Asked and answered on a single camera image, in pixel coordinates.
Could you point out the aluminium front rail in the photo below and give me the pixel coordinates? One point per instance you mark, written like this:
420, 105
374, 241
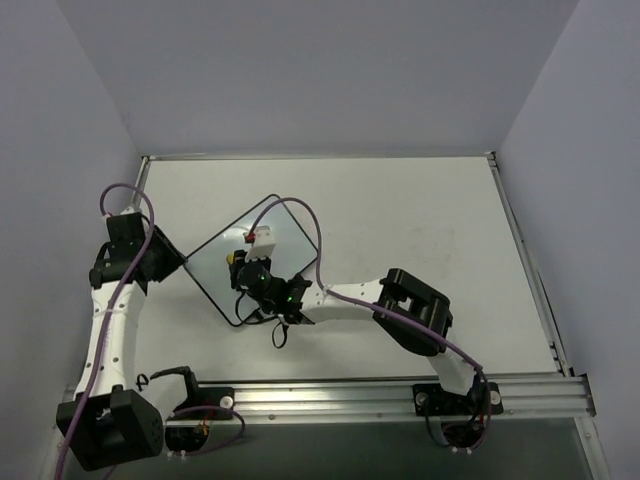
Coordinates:
366, 401

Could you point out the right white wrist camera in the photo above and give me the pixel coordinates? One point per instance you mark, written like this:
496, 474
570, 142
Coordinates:
261, 242

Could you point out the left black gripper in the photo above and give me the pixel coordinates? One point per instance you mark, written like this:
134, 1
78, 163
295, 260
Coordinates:
167, 255

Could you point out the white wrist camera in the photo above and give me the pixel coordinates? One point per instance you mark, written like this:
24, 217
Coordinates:
129, 210
261, 242

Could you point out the black framed small whiteboard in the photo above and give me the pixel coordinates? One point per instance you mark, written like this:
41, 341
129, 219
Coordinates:
294, 252

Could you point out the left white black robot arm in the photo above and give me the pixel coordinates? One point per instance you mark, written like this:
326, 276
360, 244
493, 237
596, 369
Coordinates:
117, 414

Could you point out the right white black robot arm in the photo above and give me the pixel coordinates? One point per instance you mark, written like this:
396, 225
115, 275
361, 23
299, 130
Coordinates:
416, 316

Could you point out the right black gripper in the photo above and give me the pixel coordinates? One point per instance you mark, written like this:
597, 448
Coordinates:
238, 268

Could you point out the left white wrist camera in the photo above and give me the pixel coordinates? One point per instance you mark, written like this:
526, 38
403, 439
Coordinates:
129, 210

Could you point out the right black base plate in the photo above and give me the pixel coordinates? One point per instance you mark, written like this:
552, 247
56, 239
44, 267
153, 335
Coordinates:
430, 399

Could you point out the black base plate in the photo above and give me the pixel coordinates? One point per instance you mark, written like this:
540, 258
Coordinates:
430, 399
221, 396

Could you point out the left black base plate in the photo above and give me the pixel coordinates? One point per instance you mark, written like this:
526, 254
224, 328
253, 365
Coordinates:
221, 396

